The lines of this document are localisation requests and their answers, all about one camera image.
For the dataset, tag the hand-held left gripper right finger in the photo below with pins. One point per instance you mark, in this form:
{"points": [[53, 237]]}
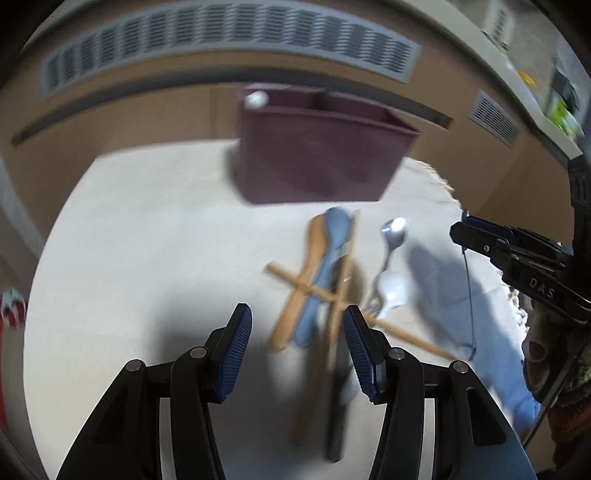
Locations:
{"points": [[362, 355]]}

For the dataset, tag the white appliance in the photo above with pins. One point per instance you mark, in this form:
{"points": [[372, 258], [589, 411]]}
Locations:
{"points": [[498, 18]]}

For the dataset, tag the white fringed cloth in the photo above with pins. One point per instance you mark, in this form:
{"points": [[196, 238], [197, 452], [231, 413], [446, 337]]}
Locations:
{"points": [[138, 254]]}

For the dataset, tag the grey stone countertop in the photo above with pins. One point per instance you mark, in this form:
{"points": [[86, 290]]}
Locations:
{"points": [[508, 69]]}

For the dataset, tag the green packet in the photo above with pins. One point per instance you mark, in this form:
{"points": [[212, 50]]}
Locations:
{"points": [[561, 115]]}

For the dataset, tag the long grey vent grille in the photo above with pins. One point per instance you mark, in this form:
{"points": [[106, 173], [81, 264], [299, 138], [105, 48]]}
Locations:
{"points": [[231, 32]]}

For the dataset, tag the black utensil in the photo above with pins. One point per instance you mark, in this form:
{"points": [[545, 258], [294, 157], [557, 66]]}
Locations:
{"points": [[334, 424]]}

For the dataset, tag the wooden spoon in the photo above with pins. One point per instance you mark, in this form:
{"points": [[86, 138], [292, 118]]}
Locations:
{"points": [[315, 240]]}

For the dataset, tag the maroon utensil holder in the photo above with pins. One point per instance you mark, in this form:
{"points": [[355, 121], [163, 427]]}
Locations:
{"points": [[314, 157]]}

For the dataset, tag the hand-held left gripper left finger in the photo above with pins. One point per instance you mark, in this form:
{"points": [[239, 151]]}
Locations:
{"points": [[235, 350]]}

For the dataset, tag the metal spoon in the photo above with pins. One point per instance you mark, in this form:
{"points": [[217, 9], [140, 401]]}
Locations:
{"points": [[392, 230]]}

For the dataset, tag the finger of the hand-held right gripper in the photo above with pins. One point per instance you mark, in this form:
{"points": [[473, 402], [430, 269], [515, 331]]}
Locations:
{"points": [[489, 226], [485, 242]]}

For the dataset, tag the short grey vent grille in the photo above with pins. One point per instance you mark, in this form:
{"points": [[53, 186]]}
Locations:
{"points": [[494, 117]]}

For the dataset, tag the person's right forearm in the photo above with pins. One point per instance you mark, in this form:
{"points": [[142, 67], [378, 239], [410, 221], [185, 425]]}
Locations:
{"points": [[568, 392]]}

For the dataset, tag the light blue spoon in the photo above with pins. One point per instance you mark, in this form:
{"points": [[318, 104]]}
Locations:
{"points": [[334, 226]]}

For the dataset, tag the jar with yellow lid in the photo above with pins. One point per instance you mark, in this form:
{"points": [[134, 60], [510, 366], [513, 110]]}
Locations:
{"points": [[528, 78]]}

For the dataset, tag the wooden chopstick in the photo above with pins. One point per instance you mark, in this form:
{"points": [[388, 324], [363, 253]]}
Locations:
{"points": [[345, 281], [295, 282]]}

